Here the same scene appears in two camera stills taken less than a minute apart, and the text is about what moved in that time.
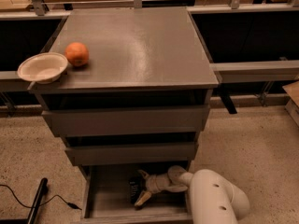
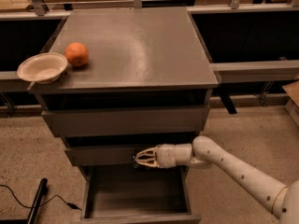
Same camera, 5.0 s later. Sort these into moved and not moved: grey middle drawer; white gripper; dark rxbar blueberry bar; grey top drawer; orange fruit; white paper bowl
Moved: white gripper; dark rxbar blueberry bar
Not moved: grey middle drawer; orange fruit; white paper bowl; grey top drawer
